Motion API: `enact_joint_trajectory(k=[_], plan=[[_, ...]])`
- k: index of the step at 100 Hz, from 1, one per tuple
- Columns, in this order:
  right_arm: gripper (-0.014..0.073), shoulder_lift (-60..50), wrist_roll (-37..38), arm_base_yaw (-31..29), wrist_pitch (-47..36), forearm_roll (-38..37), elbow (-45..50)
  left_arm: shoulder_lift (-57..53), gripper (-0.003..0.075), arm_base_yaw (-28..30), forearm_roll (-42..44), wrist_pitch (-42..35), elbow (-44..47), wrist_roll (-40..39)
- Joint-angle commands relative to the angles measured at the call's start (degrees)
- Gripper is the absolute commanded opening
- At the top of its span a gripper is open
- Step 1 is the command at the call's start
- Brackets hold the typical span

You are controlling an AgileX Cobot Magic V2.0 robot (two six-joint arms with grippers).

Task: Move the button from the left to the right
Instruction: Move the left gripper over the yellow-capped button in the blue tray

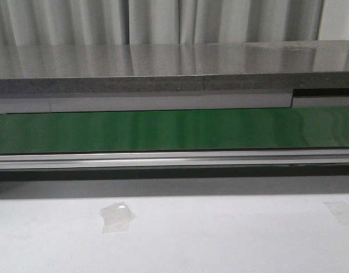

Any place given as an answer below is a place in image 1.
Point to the clear tape patch left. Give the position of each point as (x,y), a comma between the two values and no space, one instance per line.
(116,217)

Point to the clear tape patch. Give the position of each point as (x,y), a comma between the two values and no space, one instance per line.
(116,217)
(340,211)

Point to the green conveyor belt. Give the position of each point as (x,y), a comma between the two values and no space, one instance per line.
(174,130)

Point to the clear tape patch right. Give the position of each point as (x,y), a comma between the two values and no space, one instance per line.
(340,211)

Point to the white pleated curtain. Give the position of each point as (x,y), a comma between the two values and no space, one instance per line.
(25,23)

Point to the aluminium front conveyor rail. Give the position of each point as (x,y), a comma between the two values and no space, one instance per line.
(148,159)

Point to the grey rear conveyor rail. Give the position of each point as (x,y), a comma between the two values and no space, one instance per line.
(144,101)

